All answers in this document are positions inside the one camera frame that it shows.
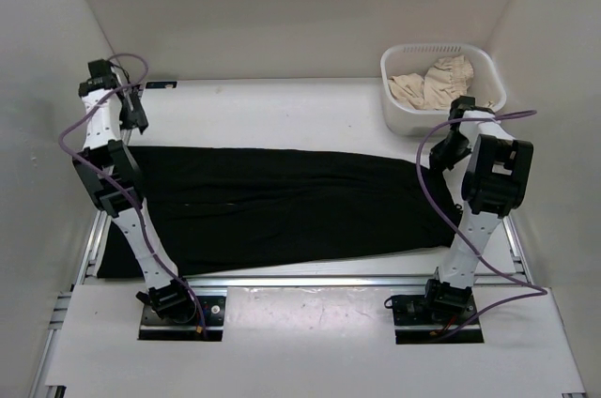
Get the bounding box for aluminium front rail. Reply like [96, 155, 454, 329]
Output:
[188, 275, 429, 288]

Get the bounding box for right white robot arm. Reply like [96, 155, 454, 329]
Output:
[422, 96, 534, 323]

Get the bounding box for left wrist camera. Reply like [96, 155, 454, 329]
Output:
[78, 59, 130, 98]

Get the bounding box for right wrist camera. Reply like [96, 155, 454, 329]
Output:
[448, 96, 494, 120]

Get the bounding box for beige garment in basket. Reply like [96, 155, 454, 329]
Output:
[387, 54, 500, 112]

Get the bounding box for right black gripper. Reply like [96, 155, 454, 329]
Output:
[428, 130, 471, 175]

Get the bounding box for small dark label tag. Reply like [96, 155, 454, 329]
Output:
[145, 81, 177, 89]

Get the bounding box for black trousers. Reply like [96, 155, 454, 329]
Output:
[96, 145, 464, 281]

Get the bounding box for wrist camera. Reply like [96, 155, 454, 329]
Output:
[448, 96, 494, 120]
[78, 59, 130, 98]

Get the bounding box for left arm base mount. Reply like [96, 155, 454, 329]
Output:
[136, 289, 227, 342]

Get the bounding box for white plastic basket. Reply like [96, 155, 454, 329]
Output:
[380, 43, 506, 136]

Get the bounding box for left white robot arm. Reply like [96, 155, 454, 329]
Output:
[59, 56, 205, 329]

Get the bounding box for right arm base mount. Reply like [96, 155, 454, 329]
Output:
[384, 295, 477, 345]

